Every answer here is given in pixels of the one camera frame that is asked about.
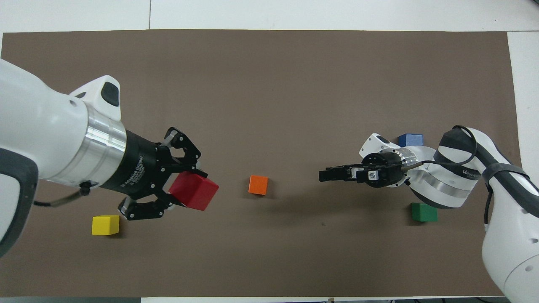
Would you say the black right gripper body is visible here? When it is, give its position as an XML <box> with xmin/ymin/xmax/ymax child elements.
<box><xmin>359</xmin><ymin>151</ymin><xmax>412</xmax><ymax>189</ymax></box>

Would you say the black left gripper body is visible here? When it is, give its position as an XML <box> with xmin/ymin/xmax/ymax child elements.
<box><xmin>100</xmin><ymin>130</ymin><xmax>171</xmax><ymax>199</ymax></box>

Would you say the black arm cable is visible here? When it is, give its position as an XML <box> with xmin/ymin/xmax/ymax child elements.
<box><xmin>404</xmin><ymin>125</ymin><xmax>531</xmax><ymax>223</ymax></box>
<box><xmin>33</xmin><ymin>182</ymin><xmax>92</xmax><ymax>207</ymax></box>

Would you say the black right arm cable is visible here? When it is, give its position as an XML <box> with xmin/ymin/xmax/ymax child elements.
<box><xmin>404</xmin><ymin>125</ymin><xmax>531</xmax><ymax>223</ymax></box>

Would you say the yellow wooden block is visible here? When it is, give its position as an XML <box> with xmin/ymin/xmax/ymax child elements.
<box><xmin>91</xmin><ymin>215</ymin><xmax>120</xmax><ymax>236</ymax></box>

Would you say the blue wooden block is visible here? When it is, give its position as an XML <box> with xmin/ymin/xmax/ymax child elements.
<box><xmin>398</xmin><ymin>133</ymin><xmax>424</xmax><ymax>147</ymax></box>

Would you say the orange wooden block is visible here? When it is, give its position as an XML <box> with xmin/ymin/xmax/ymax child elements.
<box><xmin>248</xmin><ymin>175</ymin><xmax>269</xmax><ymax>196</ymax></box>

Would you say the brown table mat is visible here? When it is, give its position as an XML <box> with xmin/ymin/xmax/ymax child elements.
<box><xmin>0</xmin><ymin>29</ymin><xmax>523</xmax><ymax>298</ymax></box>

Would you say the red wooden block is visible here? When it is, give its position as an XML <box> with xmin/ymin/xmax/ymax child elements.
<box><xmin>168</xmin><ymin>171</ymin><xmax>220</xmax><ymax>211</ymax></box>

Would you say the green wooden block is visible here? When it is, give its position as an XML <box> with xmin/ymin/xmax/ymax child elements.
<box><xmin>411</xmin><ymin>202</ymin><xmax>438</xmax><ymax>223</ymax></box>

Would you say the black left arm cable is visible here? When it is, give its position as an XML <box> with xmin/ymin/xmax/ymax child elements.
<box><xmin>33</xmin><ymin>182</ymin><xmax>92</xmax><ymax>207</ymax></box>

